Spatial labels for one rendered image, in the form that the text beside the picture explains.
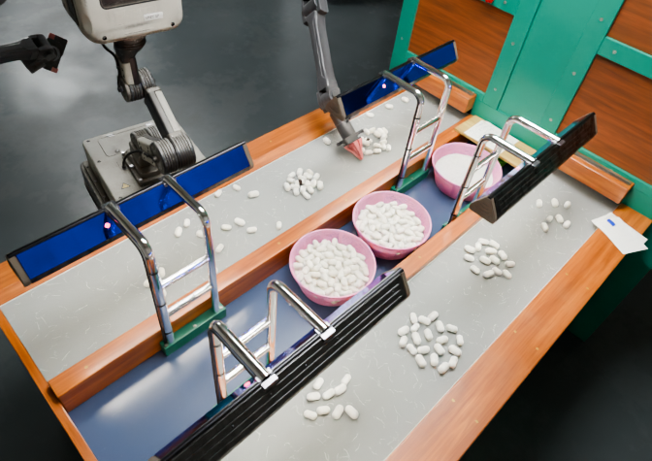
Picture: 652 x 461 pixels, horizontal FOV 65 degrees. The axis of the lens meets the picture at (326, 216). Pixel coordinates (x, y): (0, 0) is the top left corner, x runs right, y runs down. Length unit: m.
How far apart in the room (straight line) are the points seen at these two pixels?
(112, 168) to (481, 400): 1.70
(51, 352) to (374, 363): 0.84
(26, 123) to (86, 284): 2.05
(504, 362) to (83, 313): 1.15
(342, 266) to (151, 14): 1.01
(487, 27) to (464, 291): 1.05
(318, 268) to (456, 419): 0.58
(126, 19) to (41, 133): 1.73
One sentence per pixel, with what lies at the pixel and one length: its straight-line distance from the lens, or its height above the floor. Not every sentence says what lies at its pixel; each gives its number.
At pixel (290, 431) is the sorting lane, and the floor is 0.74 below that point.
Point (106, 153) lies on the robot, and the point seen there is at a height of 0.47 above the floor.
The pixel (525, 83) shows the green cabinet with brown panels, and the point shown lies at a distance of 2.17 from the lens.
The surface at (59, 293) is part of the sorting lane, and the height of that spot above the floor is 0.74.
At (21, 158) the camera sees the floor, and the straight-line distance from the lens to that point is 3.31.
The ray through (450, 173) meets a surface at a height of 0.73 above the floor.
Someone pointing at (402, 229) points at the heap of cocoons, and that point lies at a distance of 1.75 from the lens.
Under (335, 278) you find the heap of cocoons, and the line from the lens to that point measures 1.60.
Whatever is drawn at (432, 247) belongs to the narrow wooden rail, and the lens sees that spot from 1.69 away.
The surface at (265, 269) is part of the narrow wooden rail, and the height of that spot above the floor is 0.72.
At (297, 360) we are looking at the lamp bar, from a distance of 1.01.
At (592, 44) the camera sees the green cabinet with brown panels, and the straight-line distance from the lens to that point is 2.02.
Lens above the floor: 2.00
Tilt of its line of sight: 47 degrees down
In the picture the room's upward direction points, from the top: 8 degrees clockwise
